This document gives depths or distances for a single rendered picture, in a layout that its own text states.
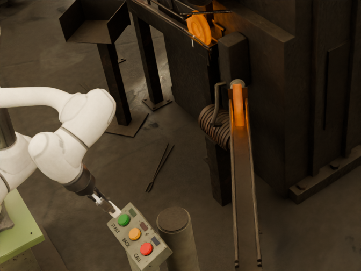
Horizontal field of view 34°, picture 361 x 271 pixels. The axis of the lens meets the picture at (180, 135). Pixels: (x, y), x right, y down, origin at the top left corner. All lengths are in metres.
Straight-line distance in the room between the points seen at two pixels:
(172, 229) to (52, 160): 0.59
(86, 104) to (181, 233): 0.62
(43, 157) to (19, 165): 0.74
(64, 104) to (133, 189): 1.28
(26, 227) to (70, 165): 0.77
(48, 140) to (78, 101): 0.15
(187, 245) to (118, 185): 0.92
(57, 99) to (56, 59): 2.21
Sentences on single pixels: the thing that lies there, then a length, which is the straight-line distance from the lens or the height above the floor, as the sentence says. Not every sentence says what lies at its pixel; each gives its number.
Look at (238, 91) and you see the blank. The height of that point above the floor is 0.78.
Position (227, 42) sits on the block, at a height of 0.80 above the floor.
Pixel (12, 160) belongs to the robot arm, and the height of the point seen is 0.61.
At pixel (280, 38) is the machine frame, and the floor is 0.87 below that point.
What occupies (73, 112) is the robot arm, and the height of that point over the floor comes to 1.08.
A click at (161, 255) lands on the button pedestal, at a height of 0.59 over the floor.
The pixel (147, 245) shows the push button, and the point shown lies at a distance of 1.89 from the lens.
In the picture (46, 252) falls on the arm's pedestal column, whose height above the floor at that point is 0.02.
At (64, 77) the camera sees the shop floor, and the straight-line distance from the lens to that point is 3.76.
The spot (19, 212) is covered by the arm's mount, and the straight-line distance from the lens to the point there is 2.46.
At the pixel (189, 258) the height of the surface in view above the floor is 0.34.
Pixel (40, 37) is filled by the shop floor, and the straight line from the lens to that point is 4.22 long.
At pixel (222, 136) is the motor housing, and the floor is 0.50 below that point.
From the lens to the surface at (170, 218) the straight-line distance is 2.07.
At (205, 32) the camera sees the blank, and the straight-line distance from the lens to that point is 2.49.
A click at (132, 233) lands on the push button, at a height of 0.61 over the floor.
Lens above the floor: 2.10
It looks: 42 degrees down
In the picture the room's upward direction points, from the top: 10 degrees counter-clockwise
